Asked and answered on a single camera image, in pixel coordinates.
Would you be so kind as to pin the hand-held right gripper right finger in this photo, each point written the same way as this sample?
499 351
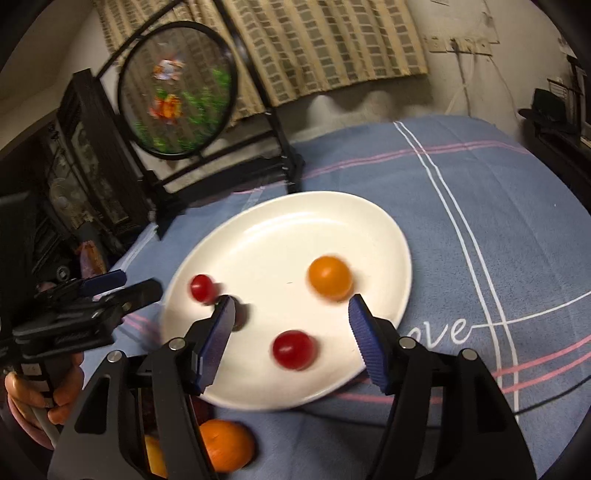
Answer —
364 344

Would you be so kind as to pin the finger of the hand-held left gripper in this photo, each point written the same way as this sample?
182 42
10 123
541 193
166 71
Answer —
104 280
138 295

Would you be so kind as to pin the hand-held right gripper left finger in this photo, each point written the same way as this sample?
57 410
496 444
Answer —
216 344

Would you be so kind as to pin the white oval plate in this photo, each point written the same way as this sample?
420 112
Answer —
277 240

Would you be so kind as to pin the person's left hand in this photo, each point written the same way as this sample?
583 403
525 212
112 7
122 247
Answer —
25 394

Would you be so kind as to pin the orange packet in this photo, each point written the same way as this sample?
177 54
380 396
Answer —
88 257

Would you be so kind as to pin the dark purple plum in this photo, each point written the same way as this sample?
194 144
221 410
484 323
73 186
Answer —
240 318

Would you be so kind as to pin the small red cherry tomato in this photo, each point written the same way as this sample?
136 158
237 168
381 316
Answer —
202 287

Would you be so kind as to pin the red plum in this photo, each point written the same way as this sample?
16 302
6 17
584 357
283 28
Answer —
201 410

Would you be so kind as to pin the small orange round fruit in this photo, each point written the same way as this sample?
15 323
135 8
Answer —
329 276

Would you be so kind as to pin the mandarin orange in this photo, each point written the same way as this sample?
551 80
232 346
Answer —
228 445

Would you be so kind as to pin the blue striped tablecloth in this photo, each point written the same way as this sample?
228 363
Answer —
461 277

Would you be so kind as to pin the yellowish round fruit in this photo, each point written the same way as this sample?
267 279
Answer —
156 457

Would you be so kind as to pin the black chair with oval back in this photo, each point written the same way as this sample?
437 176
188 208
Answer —
184 92

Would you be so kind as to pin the black media stand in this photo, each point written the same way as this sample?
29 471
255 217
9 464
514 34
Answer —
563 152

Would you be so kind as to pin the black hat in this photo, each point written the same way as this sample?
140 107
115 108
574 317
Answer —
547 108

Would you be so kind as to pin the beige checked curtain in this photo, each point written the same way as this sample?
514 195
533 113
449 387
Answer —
323 46

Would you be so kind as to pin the white wall power strip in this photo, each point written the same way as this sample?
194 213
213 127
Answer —
461 45

